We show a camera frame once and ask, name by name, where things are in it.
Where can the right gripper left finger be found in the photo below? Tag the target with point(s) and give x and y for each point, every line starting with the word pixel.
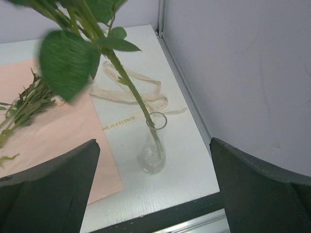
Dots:
pixel 50 197

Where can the artificial rose bouquet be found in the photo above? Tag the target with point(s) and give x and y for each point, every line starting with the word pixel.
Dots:
pixel 34 100

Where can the pink wrapping paper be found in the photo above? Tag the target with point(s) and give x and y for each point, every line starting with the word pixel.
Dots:
pixel 57 131

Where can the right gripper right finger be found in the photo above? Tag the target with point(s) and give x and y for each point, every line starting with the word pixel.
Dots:
pixel 260 197

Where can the aluminium front rail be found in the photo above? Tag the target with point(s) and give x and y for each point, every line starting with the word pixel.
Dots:
pixel 214 222

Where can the cream white rose stem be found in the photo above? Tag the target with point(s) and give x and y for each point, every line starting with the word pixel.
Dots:
pixel 69 58

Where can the clear glass vase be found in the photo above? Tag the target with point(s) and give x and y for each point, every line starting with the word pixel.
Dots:
pixel 153 155

